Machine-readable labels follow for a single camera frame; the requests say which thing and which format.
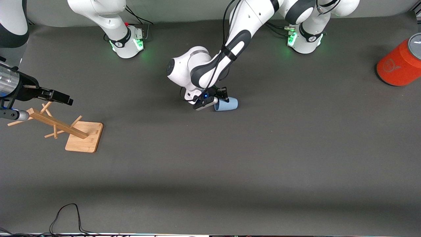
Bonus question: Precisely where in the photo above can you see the orange cylindrical can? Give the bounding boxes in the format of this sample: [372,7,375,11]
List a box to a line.
[376,32,421,87]

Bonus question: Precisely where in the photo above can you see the bamboo mug tree stand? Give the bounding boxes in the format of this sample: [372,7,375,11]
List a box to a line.
[7,101,104,153]

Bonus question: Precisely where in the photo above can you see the black right arm base cables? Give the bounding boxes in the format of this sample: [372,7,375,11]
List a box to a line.
[124,5,154,40]

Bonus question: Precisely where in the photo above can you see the black arm base cables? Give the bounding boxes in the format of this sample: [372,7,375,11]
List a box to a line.
[124,5,154,40]
[265,20,295,37]

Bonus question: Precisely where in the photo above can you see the thin black looped cable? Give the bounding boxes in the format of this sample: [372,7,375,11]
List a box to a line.
[49,203,99,236]

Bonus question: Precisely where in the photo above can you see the light blue plastic cup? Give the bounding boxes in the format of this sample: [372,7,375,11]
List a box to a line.
[214,96,238,112]

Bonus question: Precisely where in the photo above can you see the black left arm base cables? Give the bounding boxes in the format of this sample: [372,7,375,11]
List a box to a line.
[265,20,295,37]

